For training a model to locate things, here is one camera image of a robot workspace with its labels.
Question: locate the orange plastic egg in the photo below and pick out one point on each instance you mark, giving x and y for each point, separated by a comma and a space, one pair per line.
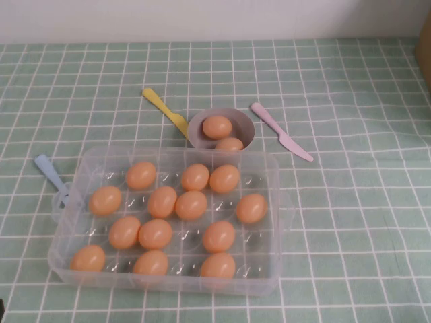
191, 205
224, 178
151, 263
88, 258
124, 232
219, 237
252, 208
141, 175
229, 144
155, 234
105, 201
217, 127
218, 266
195, 177
162, 202

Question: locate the transparent plastic egg box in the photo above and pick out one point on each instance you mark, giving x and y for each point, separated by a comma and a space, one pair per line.
266, 262

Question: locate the brown cardboard box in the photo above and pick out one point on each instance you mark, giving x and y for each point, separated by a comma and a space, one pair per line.
425, 50

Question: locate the grey round bowl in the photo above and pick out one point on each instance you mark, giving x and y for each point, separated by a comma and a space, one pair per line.
244, 126

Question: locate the yellow plastic knife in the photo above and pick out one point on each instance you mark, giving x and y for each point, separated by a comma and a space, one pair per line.
168, 111

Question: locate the pink plastic knife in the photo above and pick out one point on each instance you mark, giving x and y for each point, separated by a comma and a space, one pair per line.
279, 133

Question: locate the green checked tablecloth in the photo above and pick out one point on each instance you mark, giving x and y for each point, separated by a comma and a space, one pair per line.
353, 202

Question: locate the blue plastic utensil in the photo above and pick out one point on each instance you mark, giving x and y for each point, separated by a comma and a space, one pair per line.
47, 168

